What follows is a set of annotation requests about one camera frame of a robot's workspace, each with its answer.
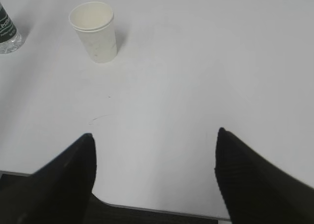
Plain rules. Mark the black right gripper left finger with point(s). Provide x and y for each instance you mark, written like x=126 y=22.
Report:
x=58 y=193

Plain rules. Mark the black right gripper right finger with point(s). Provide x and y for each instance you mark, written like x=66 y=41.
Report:
x=254 y=190

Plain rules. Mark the clear green-label water bottle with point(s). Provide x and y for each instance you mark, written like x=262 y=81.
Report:
x=10 y=37

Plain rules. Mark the white paper cup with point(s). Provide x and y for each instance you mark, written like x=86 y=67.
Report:
x=93 y=23

